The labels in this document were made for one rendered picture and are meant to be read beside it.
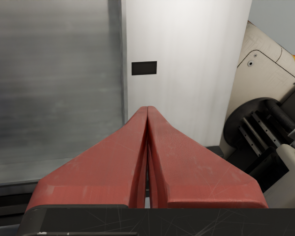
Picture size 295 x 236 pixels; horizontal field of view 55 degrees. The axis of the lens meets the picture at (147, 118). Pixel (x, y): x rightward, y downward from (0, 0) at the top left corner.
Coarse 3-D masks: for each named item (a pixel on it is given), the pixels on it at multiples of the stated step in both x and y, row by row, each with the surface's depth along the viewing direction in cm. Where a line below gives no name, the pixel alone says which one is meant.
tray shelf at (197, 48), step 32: (128, 0) 28; (160, 0) 29; (192, 0) 29; (224, 0) 30; (128, 32) 30; (160, 32) 31; (192, 32) 31; (224, 32) 32; (128, 64) 32; (160, 64) 33; (192, 64) 34; (224, 64) 34; (128, 96) 35; (160, 96) 36; (192, 96) 36; (224, 96) 37; (192, 128) 40; (0, 192) 40; (32, 192) 41
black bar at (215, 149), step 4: (208, 148) 42; (212, 148) 42; (216, 148) 42; (220, 148) 42; (216, 152) 41; (220, 152) 41; (220, 156) 41; (12, 184) 37; (16, 184) 37; (20, 184) 37; (24, 184) 37; (28, 184) 38
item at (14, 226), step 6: (0, 216) 40; (6, 216) 40; (12, 216) 40; (18, 216) 41; (0, 222) 40; (6, 222) 40; (12, 222) 40; (18, 222) 40; (0, 228) 44; (6, 228) 45; (12, 228) 45; (0, 234) 45; (6, 234) 45; (12, 234) 46
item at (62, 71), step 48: (0, 0) 26; (48, 0) 27; (96, 0) 28; (0, 48) 29; (48, 48) 29; (96, 48) 30; (0, 96) 32; (48, 96) 33; (96, 96) 34; (0, 144) 35; (48, 144) 37
